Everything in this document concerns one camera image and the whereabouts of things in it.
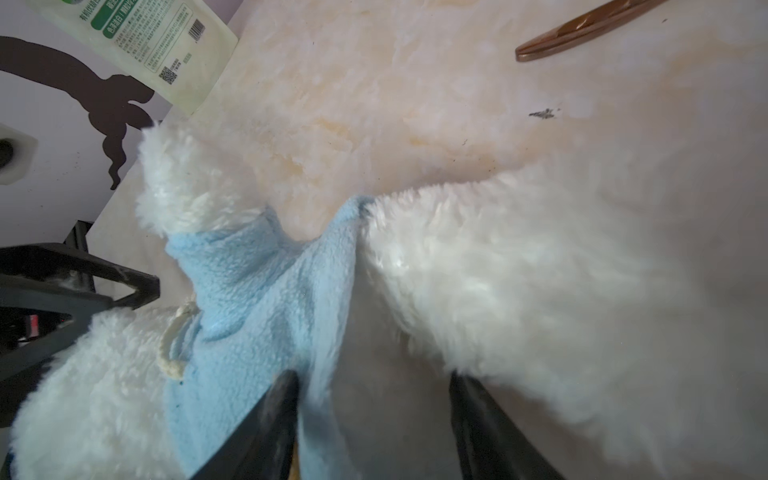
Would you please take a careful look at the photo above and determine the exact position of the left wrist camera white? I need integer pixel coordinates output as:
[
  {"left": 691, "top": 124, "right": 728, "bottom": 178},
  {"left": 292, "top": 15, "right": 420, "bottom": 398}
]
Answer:
[{"left": 1, "top": 124, "right": 39, "bottom": 185}]

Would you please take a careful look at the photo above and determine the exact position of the wooden knife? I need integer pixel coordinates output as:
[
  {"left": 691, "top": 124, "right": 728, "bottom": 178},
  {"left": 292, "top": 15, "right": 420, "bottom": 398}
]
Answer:
[{"left": 515, "top": 0, "right": 666, "bottom": 63}]

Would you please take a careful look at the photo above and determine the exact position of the white teddy bear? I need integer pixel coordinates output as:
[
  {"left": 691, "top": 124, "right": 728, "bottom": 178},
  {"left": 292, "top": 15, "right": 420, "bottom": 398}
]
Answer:
[{"left": 9, "top": 124, "right": 767, "bottom": 479}]

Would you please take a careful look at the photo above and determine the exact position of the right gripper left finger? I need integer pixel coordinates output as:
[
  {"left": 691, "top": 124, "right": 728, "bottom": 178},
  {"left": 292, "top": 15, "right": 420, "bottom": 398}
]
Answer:
[{"left": 193, "top": 370, "right": 300, "bottom": 480}]

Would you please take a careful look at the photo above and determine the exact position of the white green refill pouch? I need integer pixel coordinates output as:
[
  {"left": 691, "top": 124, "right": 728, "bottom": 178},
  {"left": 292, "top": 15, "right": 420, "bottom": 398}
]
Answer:
[{"left": 28, "top": 0, "right": 238, "bottom": 115}]

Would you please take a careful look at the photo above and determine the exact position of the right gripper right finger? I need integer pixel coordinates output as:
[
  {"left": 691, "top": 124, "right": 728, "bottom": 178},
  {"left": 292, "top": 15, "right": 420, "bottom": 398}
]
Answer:
[{"left": 449, "top": 373, "right": 563, "bottom": 480}]

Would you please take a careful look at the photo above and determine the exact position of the light blue bear hoodie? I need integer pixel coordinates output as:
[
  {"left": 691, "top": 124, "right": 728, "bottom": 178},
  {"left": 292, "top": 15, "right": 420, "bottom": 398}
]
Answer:
[{"left": 161, "top": 197, "right": 368, "bottom": 479}]

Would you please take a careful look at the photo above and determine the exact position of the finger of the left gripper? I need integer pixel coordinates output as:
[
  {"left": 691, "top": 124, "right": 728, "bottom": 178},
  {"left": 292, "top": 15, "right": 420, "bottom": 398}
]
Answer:
[
  {"left": 1, "top": 243, "right": 161, "bottom": 309},
  {"left": 1, "top": 290, "right": 114, "bottom": 381}
]

